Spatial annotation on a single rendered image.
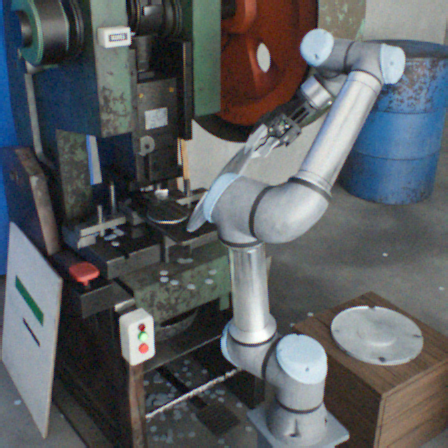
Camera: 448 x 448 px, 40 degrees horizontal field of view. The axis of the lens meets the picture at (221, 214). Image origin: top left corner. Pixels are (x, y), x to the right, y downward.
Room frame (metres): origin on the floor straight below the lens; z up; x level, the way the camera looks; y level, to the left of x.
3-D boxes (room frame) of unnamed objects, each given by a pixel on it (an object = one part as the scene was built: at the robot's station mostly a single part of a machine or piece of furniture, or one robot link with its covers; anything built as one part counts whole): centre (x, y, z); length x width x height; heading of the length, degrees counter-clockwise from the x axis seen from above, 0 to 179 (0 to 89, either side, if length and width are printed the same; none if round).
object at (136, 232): (1.75, 0.24, 0.72); 0.20 x 0.16 x 0.03; 128
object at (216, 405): (1.64, 0.16, 0.14); 0.59 x 0.10 x 0.05; 38
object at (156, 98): (1.71, 0.21, 1.04); 0.17 x 0.15 x 0.30; 38
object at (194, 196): (1.85, 0.11, 0.76); 0.17 x 0.06 x 0.10; 128
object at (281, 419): (1.14, -0.19, 0.50); 0.15 x 0.15 x 0.10
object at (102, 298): (1.37, 0.34, 0.62); 0.10 x 0.06 x 0.20; 128
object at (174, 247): (1.61, 0.13, 0.72); 0.25 x 0.14 x 0.14; 38
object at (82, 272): (1.36, 0.36, 0.72); 0.07 x 0.06 x 0.08; 38
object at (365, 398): (1.62, -0.50, 0.18); 0.40 x 0.38 x 0.35; 34
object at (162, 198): (1.74, 0.24, 0.76); 0.15 x 0.09 x 0.05; 128
